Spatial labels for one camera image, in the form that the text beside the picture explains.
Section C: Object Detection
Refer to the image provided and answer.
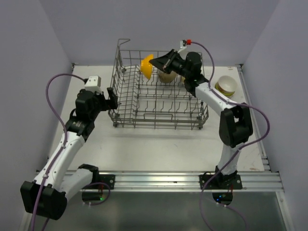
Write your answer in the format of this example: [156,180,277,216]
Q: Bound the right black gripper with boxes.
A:
[149,49,190,79]

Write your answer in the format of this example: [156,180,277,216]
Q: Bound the yellow bowl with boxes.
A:
[140,54,154,80]

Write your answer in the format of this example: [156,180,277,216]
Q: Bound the grey wire dish rack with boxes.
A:
[108,38,209,130]

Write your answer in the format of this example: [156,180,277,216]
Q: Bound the beige bowl with sunflower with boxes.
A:
[217,76,238,92]

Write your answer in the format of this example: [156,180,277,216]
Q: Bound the lime green bowl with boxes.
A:
[215,82,235,97]

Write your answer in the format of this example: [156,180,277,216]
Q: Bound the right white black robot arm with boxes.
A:
[141,50,253,189]

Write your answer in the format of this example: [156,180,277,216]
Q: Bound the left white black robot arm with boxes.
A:
[20,88,118,220]

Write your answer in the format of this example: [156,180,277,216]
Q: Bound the beige brown glazed bowl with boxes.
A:
[158,71,177,84]

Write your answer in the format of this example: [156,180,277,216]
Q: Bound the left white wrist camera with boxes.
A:
[85,76,102,94]

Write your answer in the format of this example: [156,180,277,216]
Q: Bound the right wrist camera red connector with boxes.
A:
[178,39,192,54]

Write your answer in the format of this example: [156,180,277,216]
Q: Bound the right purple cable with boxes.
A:
[191,41,270,231]

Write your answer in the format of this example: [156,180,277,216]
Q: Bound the purple cable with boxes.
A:
[29,73,111,231]
[191,41,270,231]

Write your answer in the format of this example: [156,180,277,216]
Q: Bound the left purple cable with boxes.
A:
[29,73,111,231]

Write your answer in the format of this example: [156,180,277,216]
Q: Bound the aluminium mounting rail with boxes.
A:
[100,171,284,193]

